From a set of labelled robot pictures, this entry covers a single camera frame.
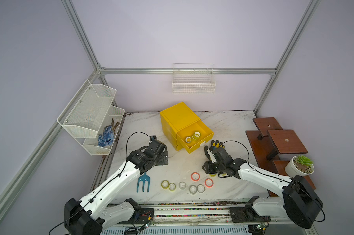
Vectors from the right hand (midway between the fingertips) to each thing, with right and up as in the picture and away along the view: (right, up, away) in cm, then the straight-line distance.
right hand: (206, 169), depth 87 cm
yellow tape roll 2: (-21, -10, -3) cm, 23 cm away
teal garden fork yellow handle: (-38, -5, -1) cm, 38 cm away
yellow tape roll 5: (+4, -4, 0) cm, 5 cm away
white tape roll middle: (-9, -10, -5) cm, 14 cm away
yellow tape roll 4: (-11, +18, -3) cm, 21 cm away
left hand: (-29, +8, -8) cm, 31 cm away
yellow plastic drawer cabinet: (-14, +25, -4) cm, 29 cm away
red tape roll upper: (-7, -5, +1) cm, 8 cm away
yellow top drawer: (0, +21, -1) cm, 21 cm away
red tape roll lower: (+1, -7, -2) cm, 8 cm away
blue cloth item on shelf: (-60, +19, +1) cm, 63 cm away
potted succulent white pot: (+40, +8, -20) cm, 45 cm away
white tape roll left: (-15, -9, -3) cm, 17 cm away
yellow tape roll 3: (-7, +20, -1) cm, 21 cm away
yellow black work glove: (+7, +13, +12) cm, 19 cm away
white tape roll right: (-4, -10, -4) cm, 12 cm away
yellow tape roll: (-25, -8, -3) cm, 27 cm away
